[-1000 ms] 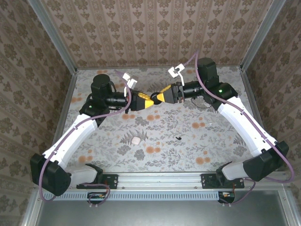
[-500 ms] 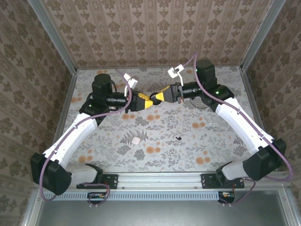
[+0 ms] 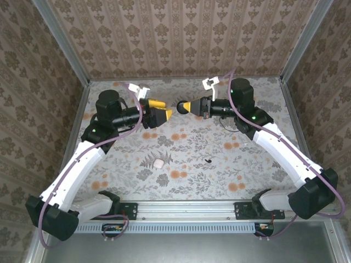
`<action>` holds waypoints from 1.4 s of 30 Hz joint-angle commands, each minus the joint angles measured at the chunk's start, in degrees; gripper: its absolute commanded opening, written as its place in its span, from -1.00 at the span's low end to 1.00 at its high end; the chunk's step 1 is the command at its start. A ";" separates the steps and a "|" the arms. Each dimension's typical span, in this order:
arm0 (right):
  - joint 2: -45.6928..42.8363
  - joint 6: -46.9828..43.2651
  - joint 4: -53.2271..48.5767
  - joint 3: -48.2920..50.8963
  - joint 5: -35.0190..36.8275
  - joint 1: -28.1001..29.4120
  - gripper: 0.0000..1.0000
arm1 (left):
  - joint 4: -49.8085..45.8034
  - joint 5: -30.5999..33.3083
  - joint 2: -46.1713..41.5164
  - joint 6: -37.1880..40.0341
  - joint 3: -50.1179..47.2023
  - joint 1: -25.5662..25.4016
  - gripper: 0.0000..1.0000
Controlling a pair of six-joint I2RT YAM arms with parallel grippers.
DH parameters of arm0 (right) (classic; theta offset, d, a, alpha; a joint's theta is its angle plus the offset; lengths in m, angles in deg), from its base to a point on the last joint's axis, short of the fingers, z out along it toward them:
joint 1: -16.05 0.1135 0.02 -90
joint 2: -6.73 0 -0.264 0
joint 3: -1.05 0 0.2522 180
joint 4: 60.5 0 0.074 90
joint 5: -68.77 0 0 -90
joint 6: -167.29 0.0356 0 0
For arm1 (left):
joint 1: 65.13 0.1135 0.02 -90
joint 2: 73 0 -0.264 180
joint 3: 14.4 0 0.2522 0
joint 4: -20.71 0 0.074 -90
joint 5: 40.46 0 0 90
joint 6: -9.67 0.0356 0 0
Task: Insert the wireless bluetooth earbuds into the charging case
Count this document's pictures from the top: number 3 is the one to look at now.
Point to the aluminium frame post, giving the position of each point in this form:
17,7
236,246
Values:
64,43
304,41

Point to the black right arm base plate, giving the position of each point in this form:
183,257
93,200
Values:
242,211

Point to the small black controller board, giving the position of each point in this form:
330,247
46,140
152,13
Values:
112,228
264,227

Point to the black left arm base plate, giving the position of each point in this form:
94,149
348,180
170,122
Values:
129,211

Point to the aluminium table side rail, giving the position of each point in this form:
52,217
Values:
80,109
295,117

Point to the white earbud charging case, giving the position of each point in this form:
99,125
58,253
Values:
159,163

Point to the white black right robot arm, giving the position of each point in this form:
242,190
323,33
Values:
288,156

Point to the aluminium mounting rail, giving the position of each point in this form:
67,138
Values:
186,211

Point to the floral patterned table cover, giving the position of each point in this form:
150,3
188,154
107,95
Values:
192,178

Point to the grey metal panel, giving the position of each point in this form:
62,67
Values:
192,249

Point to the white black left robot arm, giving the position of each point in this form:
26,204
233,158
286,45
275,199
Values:
82,164

